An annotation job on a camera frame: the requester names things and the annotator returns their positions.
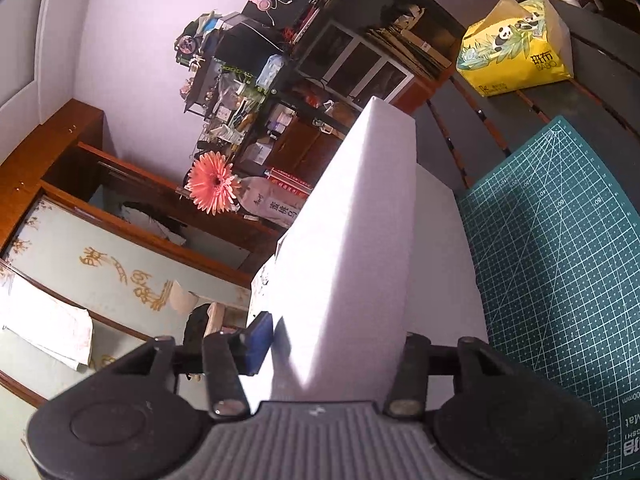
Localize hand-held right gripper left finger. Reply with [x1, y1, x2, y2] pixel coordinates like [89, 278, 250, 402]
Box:
[107, 311, 276, 421]

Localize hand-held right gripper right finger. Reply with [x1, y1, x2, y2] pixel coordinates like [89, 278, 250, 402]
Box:
[384, 331, 528, 418]

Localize white cardboard box lid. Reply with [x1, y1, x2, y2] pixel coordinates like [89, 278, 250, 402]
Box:
[248, 96, 493, 403]

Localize black slatted desktop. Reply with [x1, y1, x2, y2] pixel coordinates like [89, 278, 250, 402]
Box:
[412, 0, 640, 196]

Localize black clothing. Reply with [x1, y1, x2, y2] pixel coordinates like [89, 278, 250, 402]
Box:
[182, 305, 211, 356]

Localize pink gerbera flower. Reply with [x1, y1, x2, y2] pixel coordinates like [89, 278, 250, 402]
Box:
[186, 152, 243, 216]

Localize red printed box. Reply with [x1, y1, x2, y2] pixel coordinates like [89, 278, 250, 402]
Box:
[267, 167, 316, 196]

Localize green cutting mat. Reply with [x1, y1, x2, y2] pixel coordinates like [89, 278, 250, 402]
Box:
[457, 115, 640, 480]

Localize wardrobe with green printed doors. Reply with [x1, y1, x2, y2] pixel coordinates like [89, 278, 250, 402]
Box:
[0, 99, 261, 411]

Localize brown wooden cabinet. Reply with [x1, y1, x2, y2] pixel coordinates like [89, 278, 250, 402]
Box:
[270, 115, 351, 176]

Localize white towel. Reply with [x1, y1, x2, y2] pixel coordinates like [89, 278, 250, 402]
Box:
[0, 275, 95, 371]

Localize cluttered black shelf desk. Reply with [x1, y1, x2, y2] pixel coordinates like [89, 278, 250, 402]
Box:
[175, 10, 351, 171]

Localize black monitor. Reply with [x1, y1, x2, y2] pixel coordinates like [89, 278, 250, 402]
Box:
[215, 22, 296, 68]

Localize yellow panda tissue pack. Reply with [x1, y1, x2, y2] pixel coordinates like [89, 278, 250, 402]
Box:
[455, 0, 575, 98]

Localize pink headphones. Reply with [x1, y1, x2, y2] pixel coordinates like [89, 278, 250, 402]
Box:
[245, 0, 293, 13]

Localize black bookshelf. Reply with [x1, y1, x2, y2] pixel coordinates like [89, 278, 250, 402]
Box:
[242, 0, 466, 81]

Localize white frame drawer unit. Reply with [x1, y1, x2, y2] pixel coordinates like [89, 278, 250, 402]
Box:
[295, 19, 416, 107]

